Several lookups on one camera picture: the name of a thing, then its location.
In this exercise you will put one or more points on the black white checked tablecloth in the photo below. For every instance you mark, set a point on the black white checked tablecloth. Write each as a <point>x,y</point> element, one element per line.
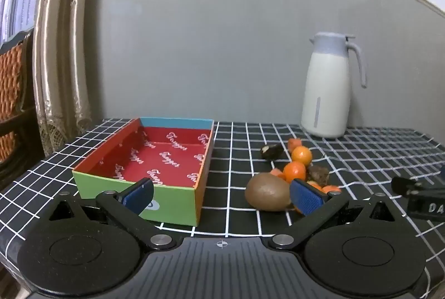
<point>236,201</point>

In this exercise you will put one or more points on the wrinkled brown walnut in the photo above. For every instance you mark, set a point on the wrinkled brown walnut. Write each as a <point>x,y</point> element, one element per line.
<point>318,174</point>

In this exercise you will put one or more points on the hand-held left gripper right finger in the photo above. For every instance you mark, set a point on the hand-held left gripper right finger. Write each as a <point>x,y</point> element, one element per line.
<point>306,198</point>

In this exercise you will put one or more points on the white grey thermos jug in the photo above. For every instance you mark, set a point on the white grey thermos jug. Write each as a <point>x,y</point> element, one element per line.
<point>325,94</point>

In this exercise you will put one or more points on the colourful cardboard box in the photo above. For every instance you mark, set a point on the colourful cardboard box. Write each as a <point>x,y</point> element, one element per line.
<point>167,160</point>

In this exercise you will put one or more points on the dark brown chestnut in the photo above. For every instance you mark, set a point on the dark brown chestnut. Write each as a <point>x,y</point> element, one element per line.
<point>272,151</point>

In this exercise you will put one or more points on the small orange mandarin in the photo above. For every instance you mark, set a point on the small orange mandarin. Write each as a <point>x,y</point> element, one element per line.
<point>294,171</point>
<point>301,155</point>

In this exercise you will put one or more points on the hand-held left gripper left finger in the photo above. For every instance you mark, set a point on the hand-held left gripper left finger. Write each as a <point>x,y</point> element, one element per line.
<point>139,196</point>

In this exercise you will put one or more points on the brown kiwi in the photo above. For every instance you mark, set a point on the brown kiwi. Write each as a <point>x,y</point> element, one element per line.
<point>266,193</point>

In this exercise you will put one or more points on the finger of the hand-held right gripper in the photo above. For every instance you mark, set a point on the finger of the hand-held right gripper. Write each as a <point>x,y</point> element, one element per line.
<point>405,185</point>

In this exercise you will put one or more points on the beige satin curtain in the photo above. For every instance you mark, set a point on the beige satin curtain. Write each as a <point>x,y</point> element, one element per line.
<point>59,42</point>

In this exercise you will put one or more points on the wooden wicker chair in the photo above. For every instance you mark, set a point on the wooden wicker chair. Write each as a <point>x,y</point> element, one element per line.
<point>14,76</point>

